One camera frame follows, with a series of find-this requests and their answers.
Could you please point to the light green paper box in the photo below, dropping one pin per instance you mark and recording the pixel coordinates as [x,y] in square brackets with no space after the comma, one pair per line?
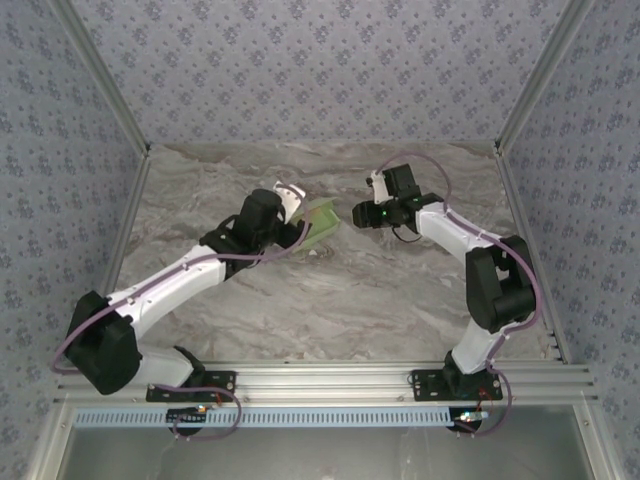
[322,220]

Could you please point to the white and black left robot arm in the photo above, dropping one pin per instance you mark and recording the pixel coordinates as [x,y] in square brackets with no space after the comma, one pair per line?
[170,285]

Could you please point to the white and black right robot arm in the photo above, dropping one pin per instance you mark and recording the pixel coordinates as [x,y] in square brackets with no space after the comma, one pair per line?
[450,235]

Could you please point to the small black controller board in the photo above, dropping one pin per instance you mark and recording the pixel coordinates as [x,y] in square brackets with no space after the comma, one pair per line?
[187,416]
[467,417]

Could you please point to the grey metal panel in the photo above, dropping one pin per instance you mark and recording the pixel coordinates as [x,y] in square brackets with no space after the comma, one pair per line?
[320,455]

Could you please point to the aluminium table side rail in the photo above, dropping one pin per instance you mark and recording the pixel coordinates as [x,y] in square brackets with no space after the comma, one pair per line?
[126,225]
[522,225]

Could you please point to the aluminium mounting rail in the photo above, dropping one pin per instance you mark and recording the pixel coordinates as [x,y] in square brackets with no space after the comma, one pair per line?
[325,382]

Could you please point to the aluminium frame post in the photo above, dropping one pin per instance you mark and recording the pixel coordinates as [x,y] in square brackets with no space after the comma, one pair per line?
[106,75]
[540,75]

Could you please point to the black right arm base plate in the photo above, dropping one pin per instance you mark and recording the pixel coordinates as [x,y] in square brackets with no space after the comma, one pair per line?
[425,385]

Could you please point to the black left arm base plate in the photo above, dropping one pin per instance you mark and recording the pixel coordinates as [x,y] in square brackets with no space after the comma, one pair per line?
[225,385]

